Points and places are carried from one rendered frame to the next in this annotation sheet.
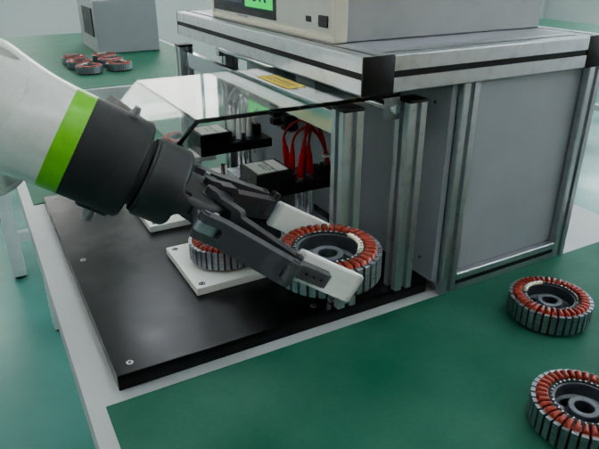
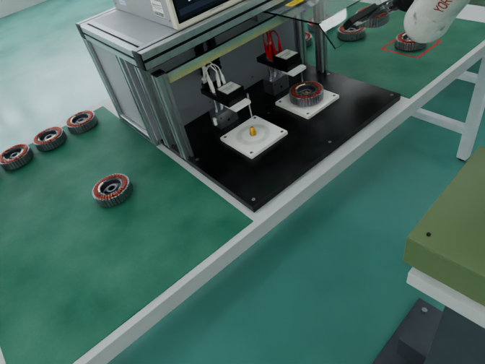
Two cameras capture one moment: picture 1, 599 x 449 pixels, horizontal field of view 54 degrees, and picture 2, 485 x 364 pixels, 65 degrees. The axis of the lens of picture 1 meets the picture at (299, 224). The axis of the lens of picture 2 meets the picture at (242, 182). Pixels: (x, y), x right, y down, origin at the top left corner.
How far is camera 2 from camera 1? 1.67 m
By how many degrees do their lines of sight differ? 75
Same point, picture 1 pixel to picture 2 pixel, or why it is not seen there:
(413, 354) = (337, 58)
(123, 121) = not seen: outside the picture
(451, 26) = not seen: outside the picture
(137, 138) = not seen: outside the picture
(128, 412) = (408, 93)
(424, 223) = (289, 40)
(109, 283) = (345, 123)
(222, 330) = (358, 84)
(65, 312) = (366, 135)
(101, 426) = (417, 96)
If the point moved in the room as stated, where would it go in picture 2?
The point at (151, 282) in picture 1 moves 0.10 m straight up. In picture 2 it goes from (336, 112) to (336, 84)
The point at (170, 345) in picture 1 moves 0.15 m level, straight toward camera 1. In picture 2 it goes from (374, 91) to (411, 74)
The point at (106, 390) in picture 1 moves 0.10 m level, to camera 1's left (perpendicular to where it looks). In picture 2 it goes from (402, 102) to (418, 118)
